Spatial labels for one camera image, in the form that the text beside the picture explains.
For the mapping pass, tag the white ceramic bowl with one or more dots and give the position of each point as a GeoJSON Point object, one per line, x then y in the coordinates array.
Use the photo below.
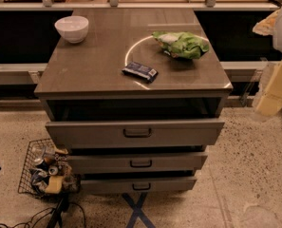
{"type": "Point", "coordinates": [72, 28]}

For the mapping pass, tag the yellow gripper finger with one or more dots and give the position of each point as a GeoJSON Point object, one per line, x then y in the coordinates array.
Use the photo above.
{"type": "Point", "coordinates": [275, 92]}
{"type": "Point", "coordinates": [266, 26]}

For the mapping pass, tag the blue rxbar blueberry bar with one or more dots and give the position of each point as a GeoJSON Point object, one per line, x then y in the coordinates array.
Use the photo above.
{"type": "Point", "coordinates": [138, 70]}

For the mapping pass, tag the grey drawer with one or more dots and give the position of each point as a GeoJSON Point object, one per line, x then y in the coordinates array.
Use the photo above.
{"type": "Point", "coordinates": [118, 134]}
{"type": "Point", "coordinates": [138, 185]}
{"type": "Point", "coordinates": [132, 163]}

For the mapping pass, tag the grey drawer cabinet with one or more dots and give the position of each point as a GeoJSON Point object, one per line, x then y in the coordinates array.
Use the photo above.
{"type": "Point", "coordinates": [85, 83]}

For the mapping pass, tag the middle grey drawer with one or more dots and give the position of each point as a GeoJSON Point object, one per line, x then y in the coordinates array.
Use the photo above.
{"type": "Point", "coordinates": [132, 163]}

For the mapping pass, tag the yellow sponge in basket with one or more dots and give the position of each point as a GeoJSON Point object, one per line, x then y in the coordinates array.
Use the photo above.
{"type": "Point", "coordinates": [54, 185]}

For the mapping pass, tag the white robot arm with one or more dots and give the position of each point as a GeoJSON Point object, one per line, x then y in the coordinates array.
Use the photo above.
{"type": "Point", "coordinates": [268, 100]}

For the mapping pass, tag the black wire basket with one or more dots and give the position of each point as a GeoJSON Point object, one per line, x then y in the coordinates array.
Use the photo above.
{"type": "Point", "coordinates": [35, 184]}

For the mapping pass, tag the top grey drawer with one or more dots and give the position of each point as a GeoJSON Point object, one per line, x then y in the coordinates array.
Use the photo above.
{"type": "Point", "coordinates": [118, 134]}

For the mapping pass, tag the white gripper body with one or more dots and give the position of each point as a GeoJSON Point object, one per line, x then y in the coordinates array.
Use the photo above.
{"type": "Point", "coordinates": [271, 103]}

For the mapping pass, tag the blue tape cross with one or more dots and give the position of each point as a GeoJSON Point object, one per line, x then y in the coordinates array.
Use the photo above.
{"type": "Point", "coordinates": [137, 212]}

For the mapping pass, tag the crushed can in basket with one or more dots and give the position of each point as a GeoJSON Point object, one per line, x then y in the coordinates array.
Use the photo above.
{"type": "Point", "coordinates": [45, 167]}

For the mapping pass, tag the bottom grey drawer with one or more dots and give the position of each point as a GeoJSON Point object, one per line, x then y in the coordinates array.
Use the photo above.
{"type": "Point", "coordinates": [138, 185]}

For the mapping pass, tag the green chip bag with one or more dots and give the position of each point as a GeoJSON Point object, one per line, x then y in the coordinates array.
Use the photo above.
{"type": "Point", "coordinates": [184, 45]}

